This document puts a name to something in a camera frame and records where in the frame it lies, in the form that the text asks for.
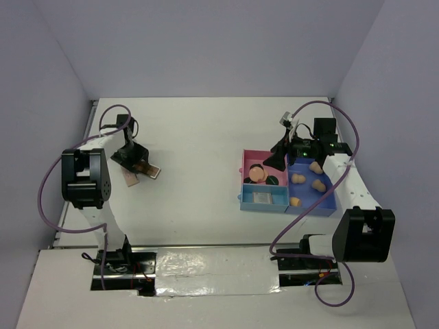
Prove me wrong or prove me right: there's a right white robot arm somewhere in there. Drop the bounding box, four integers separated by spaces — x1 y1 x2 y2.
263 113 395 268

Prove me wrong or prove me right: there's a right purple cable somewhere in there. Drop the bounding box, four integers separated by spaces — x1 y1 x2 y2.
269 99 361 306

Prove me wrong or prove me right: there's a green puff top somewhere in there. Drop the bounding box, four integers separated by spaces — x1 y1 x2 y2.
249 163 263 171

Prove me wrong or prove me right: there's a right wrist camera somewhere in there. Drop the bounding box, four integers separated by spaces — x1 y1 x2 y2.
279 112 299 142

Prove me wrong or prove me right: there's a silver foil tape sheet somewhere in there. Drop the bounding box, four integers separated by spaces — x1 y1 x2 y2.
155 247 281 297

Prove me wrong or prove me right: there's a colourful glitter eyeshadow palette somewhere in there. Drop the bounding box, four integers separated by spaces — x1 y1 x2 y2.
252 192 272 204

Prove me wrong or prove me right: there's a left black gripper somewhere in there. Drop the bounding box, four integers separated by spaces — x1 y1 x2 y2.
110 142 149 174

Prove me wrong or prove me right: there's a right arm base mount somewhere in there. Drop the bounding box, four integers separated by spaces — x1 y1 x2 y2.
270 234 342 287

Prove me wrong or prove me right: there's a peach puff with ribbon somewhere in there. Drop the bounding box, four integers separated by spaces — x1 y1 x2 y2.
249 168 268 183

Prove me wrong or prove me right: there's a brown eyeshadow palette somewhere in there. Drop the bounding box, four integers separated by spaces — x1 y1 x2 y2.
134 162 161 180

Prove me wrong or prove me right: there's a gourd sponge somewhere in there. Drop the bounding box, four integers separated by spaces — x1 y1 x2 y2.
291 173 306 184
311 180 327 193
309 161 323 175

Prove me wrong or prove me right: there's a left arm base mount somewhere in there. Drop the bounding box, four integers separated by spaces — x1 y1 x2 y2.
81 241 157 297

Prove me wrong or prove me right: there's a light blue drawer box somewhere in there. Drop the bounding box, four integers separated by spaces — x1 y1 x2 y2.
238 184 289 213

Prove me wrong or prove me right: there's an aluminium rail left edge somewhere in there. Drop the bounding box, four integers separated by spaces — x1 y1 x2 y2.
53 99 99 238

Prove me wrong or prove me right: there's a purple-blue organizer tray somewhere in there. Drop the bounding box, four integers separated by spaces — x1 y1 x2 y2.
285 158 337 217

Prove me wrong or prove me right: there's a pink drawer box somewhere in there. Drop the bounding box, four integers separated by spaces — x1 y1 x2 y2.
239 149 289 186

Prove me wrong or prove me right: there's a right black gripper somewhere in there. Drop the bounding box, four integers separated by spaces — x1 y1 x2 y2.
263 128 320 171

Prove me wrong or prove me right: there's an orange teardrop sponge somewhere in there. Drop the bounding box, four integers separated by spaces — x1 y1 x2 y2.
289 197 302 207

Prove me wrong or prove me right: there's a gourd sponge front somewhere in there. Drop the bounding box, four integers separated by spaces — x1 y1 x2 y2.
309 161 323 175

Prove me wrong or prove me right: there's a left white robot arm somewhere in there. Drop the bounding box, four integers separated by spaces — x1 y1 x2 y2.
61 114 154 273

